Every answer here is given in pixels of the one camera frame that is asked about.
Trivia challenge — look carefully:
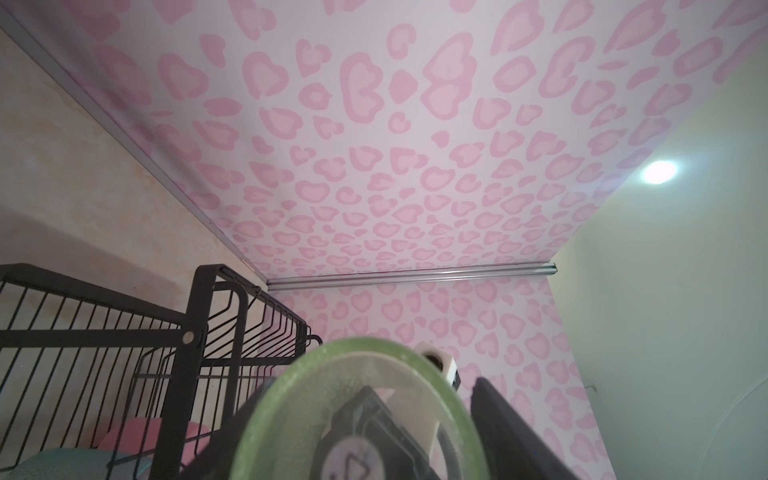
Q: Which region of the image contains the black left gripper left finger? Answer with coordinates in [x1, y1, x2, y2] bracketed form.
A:
[179, 377, 276, 480]

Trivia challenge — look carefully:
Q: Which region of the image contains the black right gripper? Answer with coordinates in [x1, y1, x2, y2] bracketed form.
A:
[309, 386, 438, 480]

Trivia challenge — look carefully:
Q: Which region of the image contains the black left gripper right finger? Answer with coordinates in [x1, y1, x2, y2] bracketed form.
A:
[470, 377, 578, 480]

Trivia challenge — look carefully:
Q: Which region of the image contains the frosted pale green textured cup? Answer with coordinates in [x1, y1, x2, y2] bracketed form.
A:
[230, 337, 490, 479]

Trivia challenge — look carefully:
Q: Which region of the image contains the pink plastic cup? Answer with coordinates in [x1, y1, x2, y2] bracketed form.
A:
[97, 418, 211, 467]

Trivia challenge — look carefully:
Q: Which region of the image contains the frosted teal textured cup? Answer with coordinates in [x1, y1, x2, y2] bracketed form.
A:
[6, 448, 152, 479]

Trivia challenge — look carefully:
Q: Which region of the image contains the round ceiling light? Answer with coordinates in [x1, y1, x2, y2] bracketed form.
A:
[640, 160, 680, 185]

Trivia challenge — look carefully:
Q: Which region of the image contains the black wire dish rack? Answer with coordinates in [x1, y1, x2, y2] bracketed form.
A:
[1, 263, 321, 479]

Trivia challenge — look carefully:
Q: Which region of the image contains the aluminium corner frame post right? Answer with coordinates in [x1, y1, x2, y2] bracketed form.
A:
[267, 262, 558, 292]

